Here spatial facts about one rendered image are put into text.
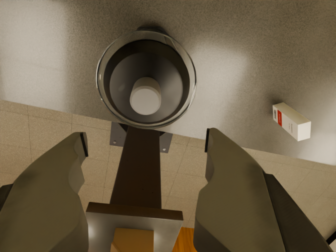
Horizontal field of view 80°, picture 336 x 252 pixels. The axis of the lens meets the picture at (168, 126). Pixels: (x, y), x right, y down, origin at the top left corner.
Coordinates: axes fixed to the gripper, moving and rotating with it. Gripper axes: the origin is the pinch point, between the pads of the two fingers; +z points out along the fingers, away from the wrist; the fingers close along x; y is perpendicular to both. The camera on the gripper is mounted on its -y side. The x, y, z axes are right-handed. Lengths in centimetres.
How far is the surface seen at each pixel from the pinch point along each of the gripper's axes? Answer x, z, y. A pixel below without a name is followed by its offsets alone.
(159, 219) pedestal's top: 0, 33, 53
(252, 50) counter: 20.8, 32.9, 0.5
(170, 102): 2.1, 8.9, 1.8
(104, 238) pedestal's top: -20, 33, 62
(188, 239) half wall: 27, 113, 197
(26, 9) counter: -22.7, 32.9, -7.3
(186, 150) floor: 23, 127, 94
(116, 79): -3.3, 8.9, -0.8
